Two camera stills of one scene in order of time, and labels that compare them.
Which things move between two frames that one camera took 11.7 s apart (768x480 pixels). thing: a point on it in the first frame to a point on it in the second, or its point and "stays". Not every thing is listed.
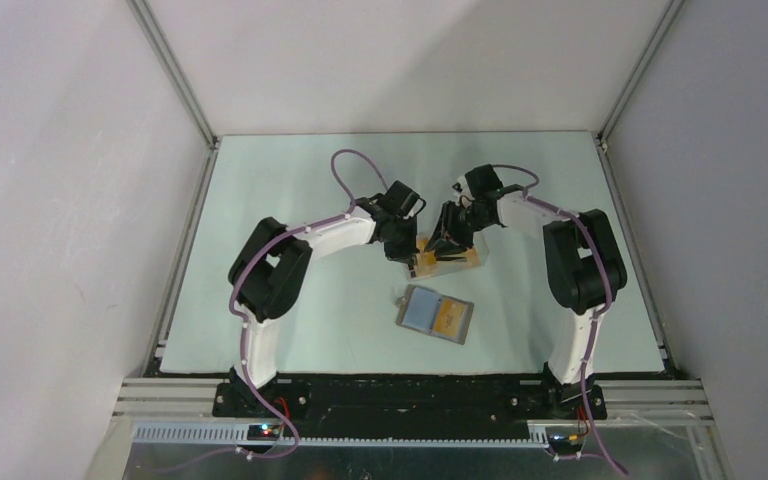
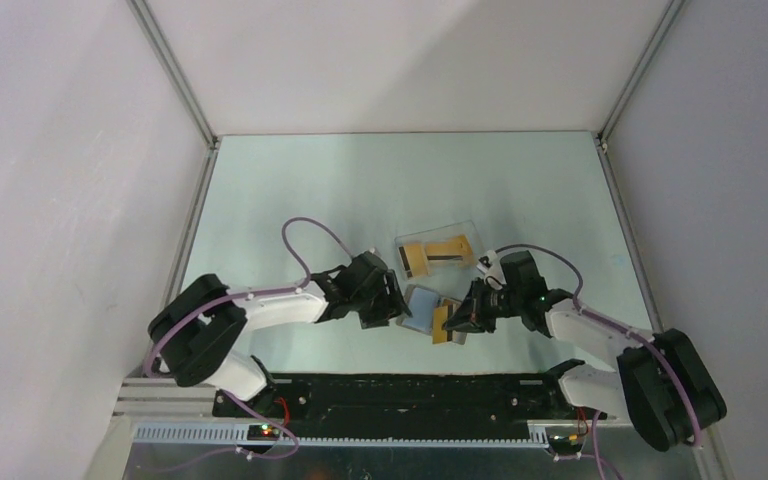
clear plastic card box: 426,264 stays
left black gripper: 407,254 to 389,304
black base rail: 410,407 stays
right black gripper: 452,242 to 470,316
